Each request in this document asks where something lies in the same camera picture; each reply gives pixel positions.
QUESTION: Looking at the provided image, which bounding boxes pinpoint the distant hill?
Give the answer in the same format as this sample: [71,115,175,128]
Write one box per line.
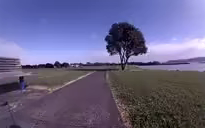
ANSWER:
[165,55,205,65]

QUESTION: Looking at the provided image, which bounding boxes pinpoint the distant row of trees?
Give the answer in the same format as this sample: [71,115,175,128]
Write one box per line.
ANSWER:
[21,60,191,70]

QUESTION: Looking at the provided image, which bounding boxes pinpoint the grey water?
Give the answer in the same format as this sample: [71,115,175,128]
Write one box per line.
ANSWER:
[136,62,205,73]

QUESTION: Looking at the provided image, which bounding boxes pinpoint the large dark tree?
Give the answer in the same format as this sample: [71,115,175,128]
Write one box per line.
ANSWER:
[104,21,149,72]

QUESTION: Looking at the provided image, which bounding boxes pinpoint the person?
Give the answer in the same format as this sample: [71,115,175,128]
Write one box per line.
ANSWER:
[18,75,28,92]

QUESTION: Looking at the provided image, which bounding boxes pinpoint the grass lawn strip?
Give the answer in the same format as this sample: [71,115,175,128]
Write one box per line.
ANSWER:
[21,68,97,92]

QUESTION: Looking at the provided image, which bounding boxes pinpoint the green grass field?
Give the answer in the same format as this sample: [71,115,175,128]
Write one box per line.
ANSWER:
[105,69,205,128]

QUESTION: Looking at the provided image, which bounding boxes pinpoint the grey asphalt path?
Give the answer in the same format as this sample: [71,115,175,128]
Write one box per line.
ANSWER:
[9,70,125,128]

